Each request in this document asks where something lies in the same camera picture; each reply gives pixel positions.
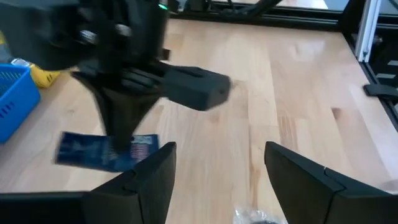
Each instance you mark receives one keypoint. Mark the black flat bracket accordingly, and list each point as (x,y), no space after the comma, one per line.
(381,91)

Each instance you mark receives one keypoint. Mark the black frame rail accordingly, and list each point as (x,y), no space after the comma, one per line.
(248,20)
(388,112)

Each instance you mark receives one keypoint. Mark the blue plastic basket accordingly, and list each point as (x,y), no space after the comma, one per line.
(15,99)

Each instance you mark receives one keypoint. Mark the silver aluminium frame post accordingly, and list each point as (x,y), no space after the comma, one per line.
(368,28)

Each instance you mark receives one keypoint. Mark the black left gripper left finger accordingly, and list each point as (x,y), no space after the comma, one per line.
(146,193)

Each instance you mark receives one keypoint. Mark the dark blue toiletry tube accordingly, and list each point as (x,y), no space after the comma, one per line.
(84,152)

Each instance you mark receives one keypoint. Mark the yellow plastic basket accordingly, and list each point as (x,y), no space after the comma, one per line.
(45,77)

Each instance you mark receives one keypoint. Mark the clear bag with black item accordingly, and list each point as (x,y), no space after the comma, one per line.
(258,217)

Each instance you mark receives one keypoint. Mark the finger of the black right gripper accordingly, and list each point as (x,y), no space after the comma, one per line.
(138,109)
(107,105)

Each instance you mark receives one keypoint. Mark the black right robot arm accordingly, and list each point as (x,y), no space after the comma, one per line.
(37,31)

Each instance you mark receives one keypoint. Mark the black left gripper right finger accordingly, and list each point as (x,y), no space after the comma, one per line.
(311,193)

